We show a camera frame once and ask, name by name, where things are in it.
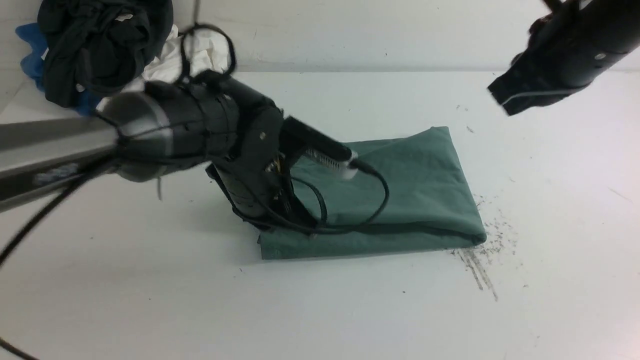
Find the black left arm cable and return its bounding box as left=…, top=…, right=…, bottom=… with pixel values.
left=0, top=22, right=391, bottom=360

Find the white crumpled garment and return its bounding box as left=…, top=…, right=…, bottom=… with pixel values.
left=97, top=25, right=232, bottom=111

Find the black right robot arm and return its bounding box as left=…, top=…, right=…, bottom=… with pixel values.
left=487, top=0, right=640, bottom=116

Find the green long-sleeve shirt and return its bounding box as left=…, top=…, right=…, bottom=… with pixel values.
left=259, top=126, right=487, bottom=260

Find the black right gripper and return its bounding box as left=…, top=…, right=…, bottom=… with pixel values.
left=487, top=45, right=586, bottom=116

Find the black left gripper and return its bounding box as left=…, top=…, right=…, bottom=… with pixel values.
left=206, top=89, right=321, bottom=233

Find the blue crumpled garment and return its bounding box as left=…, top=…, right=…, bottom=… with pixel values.
left=14, top=22, right=102, bottom=116

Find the black crumpled garment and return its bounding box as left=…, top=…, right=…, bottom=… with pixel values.
left=38, top=0, right=174, bottom=109

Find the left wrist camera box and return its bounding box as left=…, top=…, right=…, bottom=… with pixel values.
left=279, top=116, right=358, bottom=180

